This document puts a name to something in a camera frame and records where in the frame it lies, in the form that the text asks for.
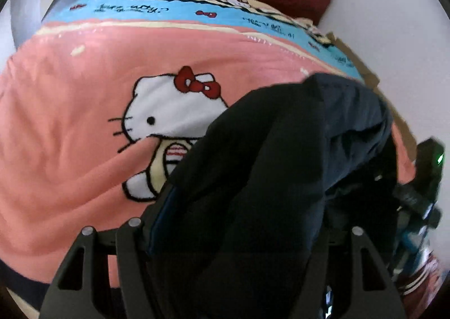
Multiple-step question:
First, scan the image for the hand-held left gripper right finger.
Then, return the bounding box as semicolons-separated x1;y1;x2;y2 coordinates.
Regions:
312;226;407;319

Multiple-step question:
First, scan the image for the pink cartoon cat printed blanket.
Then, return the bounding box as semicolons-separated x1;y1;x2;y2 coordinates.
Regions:
0;0;422;305

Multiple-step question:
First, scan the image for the dark navy jacket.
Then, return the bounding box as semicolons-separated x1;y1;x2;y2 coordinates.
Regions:
146;73;399;319

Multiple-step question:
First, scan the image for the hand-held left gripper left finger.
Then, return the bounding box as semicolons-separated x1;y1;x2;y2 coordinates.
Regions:
40;183;176;319

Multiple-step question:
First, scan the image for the person's right hand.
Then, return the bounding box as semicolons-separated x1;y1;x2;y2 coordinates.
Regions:
401;224;431;265

